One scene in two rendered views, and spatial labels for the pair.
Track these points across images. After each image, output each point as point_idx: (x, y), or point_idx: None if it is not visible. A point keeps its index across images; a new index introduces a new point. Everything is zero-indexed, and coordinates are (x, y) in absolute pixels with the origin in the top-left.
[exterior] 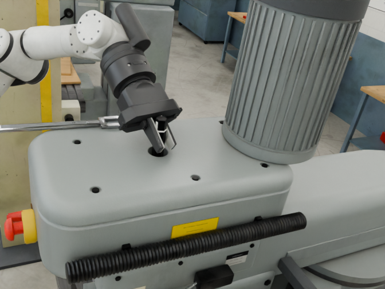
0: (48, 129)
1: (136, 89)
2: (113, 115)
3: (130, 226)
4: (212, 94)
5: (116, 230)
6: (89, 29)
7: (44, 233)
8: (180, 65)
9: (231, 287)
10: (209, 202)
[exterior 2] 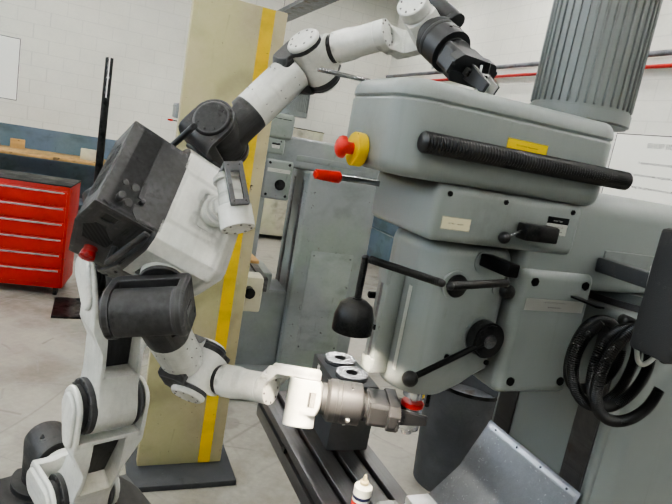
0: None
1: (458, 44)
2: (292, 312)
3: (475, 120)
4: None
5: (463, 118)
6: (411, 4)
7: (398, 113)
8: (362, 293)
9: (547, 275)
10: (542, 121)
